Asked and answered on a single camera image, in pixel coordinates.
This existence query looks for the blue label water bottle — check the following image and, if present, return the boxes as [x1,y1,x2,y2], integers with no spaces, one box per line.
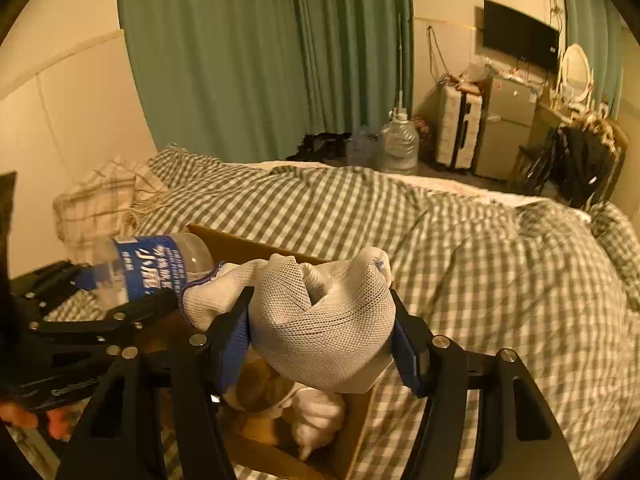
[75,232,217,312]

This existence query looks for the silver mini fridge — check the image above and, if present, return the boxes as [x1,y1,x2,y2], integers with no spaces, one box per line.
[472,72,538,181]

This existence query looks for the white suitcase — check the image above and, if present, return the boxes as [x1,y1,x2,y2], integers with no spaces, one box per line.
[434,82,485,171]

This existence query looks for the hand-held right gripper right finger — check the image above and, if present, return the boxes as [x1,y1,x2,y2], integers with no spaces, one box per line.
[389,289,583,480]

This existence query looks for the dark floral bag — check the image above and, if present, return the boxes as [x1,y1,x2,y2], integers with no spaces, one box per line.
[411,116,437,161]

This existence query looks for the white mesh laundry bag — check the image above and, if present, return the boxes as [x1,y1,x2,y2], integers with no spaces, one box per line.
[247,246,399,395]

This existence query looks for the white cloth bundle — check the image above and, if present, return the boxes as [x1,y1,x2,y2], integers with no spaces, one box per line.
[287,384,347,461]

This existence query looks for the large clear water jug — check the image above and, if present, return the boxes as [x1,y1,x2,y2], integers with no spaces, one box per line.
[377,105,420,173]

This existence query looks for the clear plastic bags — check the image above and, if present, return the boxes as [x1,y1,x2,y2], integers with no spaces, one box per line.
[440,55,489,96]

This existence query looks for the beige plaid fringed scarf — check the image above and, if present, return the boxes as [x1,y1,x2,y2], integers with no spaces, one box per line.
[52,152,173,262]

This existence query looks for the white dressing table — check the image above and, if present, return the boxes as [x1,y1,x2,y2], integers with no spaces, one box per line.
[529,99,576,161]

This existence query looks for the gold frame chair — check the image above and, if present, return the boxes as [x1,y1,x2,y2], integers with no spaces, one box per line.
[512,110,631,211]

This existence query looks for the black clothes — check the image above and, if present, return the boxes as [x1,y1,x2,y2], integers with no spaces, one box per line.
[554,125,618,208]

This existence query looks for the wide green curtain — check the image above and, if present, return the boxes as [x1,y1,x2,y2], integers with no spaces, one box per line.
[116,0,416,163]

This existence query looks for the cardboard box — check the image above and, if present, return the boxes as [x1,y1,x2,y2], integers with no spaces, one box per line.
[134,223,382,480]

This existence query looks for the person's left hand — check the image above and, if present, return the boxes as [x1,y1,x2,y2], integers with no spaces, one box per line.
[0,400,77,441]

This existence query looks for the white pole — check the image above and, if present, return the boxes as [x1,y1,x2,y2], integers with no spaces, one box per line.
[397,10,407,113]

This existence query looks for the hanging wall cable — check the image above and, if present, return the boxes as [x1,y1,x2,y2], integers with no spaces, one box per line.
[426,25,452,86]

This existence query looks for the black wall television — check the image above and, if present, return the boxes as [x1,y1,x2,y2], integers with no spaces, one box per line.
[482,0,561,73]

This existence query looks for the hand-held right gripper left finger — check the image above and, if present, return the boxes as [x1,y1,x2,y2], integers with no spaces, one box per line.
[55,286,256,480]

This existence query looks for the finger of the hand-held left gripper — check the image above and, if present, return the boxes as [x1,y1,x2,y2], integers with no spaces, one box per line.
[9,259,90,311]
[29,290,180,350]

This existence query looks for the green checked duvet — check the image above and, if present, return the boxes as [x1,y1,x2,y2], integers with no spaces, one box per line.
[47,147,640,480]

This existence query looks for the green checked pillow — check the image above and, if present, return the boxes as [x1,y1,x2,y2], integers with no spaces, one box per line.
[587,202,640,313]

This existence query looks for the white oval mirror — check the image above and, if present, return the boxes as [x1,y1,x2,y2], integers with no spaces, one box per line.
[557,42,596,107]

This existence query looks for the brown plush toy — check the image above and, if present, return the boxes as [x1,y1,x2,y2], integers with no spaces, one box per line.
[227,357,301,413]

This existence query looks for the narrow green curtain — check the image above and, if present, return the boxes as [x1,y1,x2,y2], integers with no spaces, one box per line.
[557,0,632,118]

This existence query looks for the white glove with purple trim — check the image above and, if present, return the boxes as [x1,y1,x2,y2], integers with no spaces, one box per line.
[181,259,272,333]

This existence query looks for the black bag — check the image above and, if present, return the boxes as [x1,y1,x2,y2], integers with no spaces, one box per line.
[286,131,353,162]

